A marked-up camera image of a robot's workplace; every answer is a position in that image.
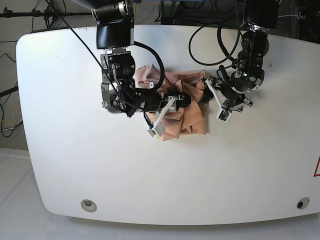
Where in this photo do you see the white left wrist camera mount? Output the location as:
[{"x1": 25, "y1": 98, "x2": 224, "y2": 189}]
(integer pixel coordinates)
[{"x1": 200, "y1": 76, "x2": 253, "y2": 123}]

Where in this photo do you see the right table grommet hole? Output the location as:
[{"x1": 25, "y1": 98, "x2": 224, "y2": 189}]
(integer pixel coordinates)
[{"x1": 296, "y1": 197, "x2": 310, "y2": 210}]

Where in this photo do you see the peach T-shirt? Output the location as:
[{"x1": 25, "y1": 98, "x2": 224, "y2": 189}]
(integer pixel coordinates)
[{"x1": 132, "y1": 63, "x2": 211, "y2": 142}]

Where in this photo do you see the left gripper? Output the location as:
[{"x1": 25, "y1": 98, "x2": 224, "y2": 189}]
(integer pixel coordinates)
[{"x1": 201, "y1": 67, "x2": 265, "y2": 108}]

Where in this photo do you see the left table grommet hole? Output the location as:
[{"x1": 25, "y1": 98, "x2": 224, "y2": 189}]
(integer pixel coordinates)
[{"x1": 80, "y1": 199, "x2": 97, "y2": 213}]

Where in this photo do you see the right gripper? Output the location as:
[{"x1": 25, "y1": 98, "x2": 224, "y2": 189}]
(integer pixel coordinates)
[{"x1": 101, "y1": 84, "x2": 192, "y2": 118}]

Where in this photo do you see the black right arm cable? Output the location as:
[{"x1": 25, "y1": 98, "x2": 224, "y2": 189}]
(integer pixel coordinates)
[{"x1": 132, "y1": 41, "x2": 166, "y2": 97}]

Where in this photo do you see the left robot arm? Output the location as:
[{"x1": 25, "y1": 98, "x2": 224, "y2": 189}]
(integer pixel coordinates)
[{"x1": 214, "y1": 0, "x2": 280, "y2": 109}]

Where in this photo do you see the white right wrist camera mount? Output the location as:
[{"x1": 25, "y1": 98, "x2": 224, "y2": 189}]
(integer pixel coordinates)
[{"x1": 147, "y1": 95, "x2": 185, "y2": 139}]

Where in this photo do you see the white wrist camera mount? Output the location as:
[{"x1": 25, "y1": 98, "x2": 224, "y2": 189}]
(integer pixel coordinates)
[
  {"x1": 200, "y1": 76, "x2": 253, "y2": 123},
  {"x1": 147, "y1": 95, "x2": 185, "y2": 139}
]

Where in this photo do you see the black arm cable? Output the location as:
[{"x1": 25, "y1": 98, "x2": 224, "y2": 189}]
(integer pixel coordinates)
[
  {"x1": 188, "y1": 22, "x2": 247, "y2": 67},
  {"x1": 132, "y1": 41, "x2": 166, "y2": 97}
]

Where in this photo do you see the yellow floor cable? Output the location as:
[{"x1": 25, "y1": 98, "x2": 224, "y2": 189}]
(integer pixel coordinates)
[{"x1": 127, "y1": 0, "x2": 141, "y2": 25}]

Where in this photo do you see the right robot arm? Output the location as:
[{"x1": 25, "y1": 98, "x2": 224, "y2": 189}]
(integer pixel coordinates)
[{"x1": 76, "y1": 0, "x2": 191, "y2": 117}]

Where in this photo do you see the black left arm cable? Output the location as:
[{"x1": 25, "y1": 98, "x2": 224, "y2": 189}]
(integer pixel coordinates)
[{"x1": 188, "y1": 22, "x2": 247, "y2": 67}]

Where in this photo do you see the black tripod stand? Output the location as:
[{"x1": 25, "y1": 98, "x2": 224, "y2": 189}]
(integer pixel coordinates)
[{"x1": 0, "y1": 0, "x2": 87, "y2": 29}]

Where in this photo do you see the table grommet hole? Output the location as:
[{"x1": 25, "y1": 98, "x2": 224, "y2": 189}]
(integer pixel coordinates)
[
  {"x1": 80, "y1": 199, "x2": 97, "y2": 213},
  {"x1": 296, "y1": 197, "x2": 310, "y2": 210}
]

